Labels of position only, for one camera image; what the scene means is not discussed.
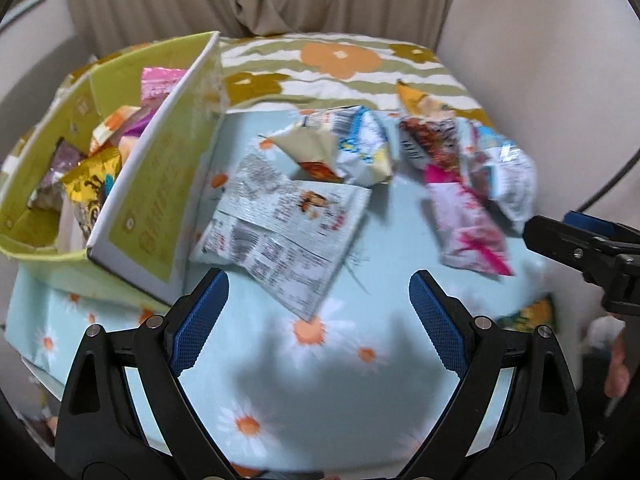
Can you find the maroon snack packet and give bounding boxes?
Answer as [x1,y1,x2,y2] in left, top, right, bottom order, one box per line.
[27,139,86,212]

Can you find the pink white snack packet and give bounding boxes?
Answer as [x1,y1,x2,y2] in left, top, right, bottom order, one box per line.
[141,67,186,106]

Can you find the white grey text snack bag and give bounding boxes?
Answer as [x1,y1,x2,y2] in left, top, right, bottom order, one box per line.
[190,153,372,321]

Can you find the green cardboard storage box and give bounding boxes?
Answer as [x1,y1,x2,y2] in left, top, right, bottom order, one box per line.
[1,32,228,311]

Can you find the white blue text snack bag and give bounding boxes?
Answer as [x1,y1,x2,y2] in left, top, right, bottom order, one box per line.
[476,125,537,232]

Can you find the black cable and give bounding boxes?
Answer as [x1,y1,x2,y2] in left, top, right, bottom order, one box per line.
[574,145,640,214]

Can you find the floral striped blanket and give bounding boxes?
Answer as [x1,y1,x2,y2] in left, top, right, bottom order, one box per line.
[60,32,497,131]

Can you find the pink white snack bag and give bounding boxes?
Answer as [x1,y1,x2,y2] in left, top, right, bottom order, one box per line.
[424,165,513,276]

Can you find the person's right hand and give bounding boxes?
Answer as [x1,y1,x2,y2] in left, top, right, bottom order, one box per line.
[604,330,630,399]

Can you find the light blue daisy tablecloth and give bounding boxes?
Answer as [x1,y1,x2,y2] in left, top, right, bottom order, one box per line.
[6,110,549,472]

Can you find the orange red chips bag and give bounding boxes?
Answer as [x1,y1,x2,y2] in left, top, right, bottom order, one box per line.
[396,80,477,172]

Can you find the yellow black snack bag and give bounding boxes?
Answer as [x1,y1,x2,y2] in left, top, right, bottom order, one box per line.
[60,148,122,240]

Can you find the dark green snack packet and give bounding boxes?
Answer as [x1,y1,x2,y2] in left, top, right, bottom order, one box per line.
[496,294,558,333]

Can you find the orange white bread snack packet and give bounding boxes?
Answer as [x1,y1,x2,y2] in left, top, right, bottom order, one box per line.
[88,105,150,155]

